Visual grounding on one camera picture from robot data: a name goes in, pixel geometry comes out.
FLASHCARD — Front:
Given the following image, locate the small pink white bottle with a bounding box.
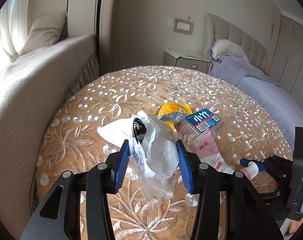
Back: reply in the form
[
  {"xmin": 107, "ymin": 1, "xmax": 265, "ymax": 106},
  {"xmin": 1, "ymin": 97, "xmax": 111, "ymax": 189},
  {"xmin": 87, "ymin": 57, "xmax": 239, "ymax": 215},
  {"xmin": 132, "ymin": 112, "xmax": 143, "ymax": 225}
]
[{"xmin": 233, "ymin": 161, "xmax": 259, "ymax": 180}]

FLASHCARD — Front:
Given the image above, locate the white plastic bag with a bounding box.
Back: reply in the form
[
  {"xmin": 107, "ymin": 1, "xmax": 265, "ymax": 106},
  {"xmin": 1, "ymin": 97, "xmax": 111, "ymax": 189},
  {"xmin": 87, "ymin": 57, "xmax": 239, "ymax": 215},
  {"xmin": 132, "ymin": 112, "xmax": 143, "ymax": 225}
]
[{"xmin": 97, "ymin": 110, "xmax": 179, "ymax": 209}]

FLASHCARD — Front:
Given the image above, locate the blue labelled clear box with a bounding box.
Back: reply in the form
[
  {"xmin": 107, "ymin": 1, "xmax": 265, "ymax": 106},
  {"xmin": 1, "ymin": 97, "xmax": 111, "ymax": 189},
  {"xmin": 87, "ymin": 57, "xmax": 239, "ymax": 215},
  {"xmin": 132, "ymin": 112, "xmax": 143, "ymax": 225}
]
[{"xmin": 177, "ymin": 108, "xmax": 221, "ymax": 136}]

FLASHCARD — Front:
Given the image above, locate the yellow snack bag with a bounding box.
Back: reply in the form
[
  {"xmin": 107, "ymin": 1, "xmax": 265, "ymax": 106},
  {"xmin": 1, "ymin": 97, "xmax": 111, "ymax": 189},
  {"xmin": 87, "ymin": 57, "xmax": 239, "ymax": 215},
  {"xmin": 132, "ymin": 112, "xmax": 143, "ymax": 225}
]
[{"xmin": 155, "ymin": 102, "xmax": 193, "ymax": 132}]

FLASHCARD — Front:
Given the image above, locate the person's right hand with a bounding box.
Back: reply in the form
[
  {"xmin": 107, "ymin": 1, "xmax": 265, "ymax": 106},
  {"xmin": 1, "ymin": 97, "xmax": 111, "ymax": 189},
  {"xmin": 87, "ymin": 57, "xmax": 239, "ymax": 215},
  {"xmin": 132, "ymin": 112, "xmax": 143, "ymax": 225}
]
[{"xmin": 288, "ymin": 220, "xmax": 301, "ymax": 235}]

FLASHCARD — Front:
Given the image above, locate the pink white sachet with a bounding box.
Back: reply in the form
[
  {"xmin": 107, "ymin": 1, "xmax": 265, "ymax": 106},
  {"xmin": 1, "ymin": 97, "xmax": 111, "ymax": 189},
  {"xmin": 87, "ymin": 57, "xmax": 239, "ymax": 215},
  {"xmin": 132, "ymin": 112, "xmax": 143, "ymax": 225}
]
[{"xmin": 189, "ymin": 129, "xmax": 234, "ymax": 174}]

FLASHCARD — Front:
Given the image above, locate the floral embroidered tablecloth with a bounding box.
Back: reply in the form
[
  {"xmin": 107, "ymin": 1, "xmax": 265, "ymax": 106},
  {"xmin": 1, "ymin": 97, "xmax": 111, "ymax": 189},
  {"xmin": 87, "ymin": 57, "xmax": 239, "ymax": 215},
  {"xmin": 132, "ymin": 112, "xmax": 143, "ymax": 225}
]
[{"xmin": 36, "ymin": 65, "xmax": 294, "ymax": 240}]

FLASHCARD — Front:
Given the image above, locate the bed with lavender cover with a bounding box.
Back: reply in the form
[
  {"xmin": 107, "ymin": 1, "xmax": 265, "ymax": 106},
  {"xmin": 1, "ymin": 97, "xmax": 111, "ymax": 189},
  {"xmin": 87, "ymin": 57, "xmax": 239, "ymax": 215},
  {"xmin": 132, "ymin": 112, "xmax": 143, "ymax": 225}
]
[{"xmin": 207, "ymin": 49, "xmax": 303, "ymax": 150}]

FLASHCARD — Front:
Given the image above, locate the beige wardrobe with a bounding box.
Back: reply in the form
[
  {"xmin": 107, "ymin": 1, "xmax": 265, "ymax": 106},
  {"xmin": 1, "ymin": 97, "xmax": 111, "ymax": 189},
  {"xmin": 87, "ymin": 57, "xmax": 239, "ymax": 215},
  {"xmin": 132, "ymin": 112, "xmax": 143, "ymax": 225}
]
[{"xmin": 269, "ymin": 16, "xmax": 303, "ymax": 108}]

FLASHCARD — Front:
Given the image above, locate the beige window seat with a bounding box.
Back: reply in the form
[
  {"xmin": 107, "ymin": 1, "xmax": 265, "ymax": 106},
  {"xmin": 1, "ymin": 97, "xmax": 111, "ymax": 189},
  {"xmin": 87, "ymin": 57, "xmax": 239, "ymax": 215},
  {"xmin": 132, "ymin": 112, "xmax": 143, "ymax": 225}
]
[{"xmin": 0, "ymin": 35, "xmax": 99, "ymax": 239}]

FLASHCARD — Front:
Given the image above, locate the white bedside nightstand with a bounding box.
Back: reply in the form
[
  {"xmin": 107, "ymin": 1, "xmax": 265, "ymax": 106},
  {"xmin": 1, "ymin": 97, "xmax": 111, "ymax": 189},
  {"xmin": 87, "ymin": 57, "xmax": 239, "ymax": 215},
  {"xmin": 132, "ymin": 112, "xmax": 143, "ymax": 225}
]
[{"xmin": 163, "ymin": 48, "xmax": 211, "ymax": 73}]

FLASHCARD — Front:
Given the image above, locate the white pillow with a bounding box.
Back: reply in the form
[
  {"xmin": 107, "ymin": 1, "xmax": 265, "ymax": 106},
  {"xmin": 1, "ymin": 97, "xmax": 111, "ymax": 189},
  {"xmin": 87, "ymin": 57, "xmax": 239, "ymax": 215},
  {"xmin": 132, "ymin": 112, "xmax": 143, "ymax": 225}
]
[{"xmin": 211, "ymin": 40, "xmax": 249, "ymax": 63}]

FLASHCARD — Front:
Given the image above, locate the beige tufted headboard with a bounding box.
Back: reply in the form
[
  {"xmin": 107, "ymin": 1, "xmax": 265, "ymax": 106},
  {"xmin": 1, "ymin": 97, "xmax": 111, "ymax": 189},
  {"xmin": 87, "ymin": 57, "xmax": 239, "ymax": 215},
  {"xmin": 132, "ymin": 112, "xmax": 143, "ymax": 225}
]
[{"xmin": 201, "ymin": 14, "xmax": 267, "ymax": 70}]

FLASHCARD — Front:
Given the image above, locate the beige cushion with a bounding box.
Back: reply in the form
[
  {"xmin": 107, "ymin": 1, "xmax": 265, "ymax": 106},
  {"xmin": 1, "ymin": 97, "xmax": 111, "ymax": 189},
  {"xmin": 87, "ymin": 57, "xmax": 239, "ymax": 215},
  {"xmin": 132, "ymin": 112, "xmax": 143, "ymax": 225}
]
[{"xmin": 19, "ymin": 11, "xmax": 67, "ymax": 56}]

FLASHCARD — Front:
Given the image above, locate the white sheer curtain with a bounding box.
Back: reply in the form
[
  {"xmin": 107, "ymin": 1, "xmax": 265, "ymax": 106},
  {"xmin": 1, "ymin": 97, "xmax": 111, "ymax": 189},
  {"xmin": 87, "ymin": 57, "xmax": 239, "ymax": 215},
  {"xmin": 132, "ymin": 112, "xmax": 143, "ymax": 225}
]
[{"xmin": 0, "ymin": 0, "xmax": 29, "ymax": 66}]

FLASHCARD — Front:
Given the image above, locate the framed wall switch plate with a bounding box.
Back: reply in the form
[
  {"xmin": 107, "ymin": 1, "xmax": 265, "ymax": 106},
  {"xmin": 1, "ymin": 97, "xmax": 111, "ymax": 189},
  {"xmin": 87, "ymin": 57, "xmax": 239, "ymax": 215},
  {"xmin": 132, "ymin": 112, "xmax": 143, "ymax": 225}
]
[{"xmin": 167, "ymin": 16, "xmax": 194, "ymax": 35}]

